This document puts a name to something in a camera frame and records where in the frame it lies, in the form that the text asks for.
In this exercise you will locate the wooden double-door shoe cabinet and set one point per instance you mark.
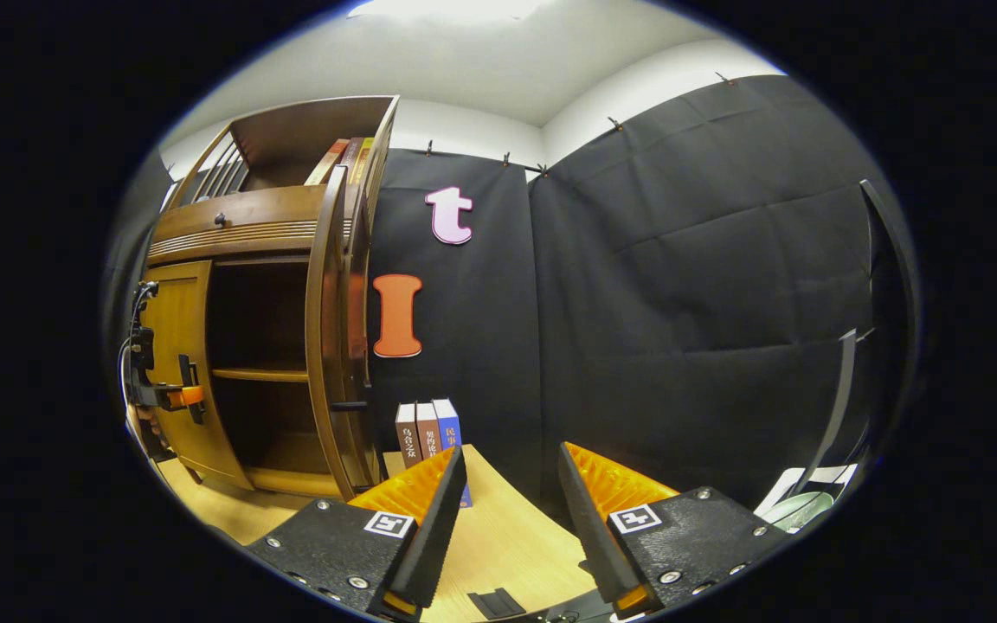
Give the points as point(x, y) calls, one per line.
point(282, 130)

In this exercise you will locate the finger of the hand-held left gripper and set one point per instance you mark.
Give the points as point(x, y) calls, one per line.
point(187, 396)

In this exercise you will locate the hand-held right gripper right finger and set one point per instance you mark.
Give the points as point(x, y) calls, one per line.
point(594, 536)

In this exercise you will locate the reddish brown book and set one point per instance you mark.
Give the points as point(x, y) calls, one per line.
point(429, 428)

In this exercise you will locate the large ceiling light panel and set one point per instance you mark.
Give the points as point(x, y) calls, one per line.
point(447, 9)

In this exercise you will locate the wooden inner cabinet shelf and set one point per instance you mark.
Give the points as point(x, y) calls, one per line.
point(260, 375)

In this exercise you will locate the flat black strip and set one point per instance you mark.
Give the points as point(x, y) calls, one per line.
point(497, 603)

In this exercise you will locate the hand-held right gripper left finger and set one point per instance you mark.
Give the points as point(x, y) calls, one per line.
point(438, 536)

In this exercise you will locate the blue book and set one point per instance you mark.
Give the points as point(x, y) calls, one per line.
point(448, 424)

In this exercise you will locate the brown book with gold print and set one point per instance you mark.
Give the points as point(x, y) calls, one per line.
point(351, 151)

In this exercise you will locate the black backdrop cloth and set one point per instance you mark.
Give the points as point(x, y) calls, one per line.
point(680, 303)

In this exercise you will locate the wooden cabinet door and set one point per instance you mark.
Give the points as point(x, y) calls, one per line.
point(174, 303)
point(325, 346)

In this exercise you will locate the wooden cabinet drawer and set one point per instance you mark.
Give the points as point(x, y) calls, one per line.
point(273, 208)

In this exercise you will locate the beige book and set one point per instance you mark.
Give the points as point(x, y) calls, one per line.
point(325, 164)

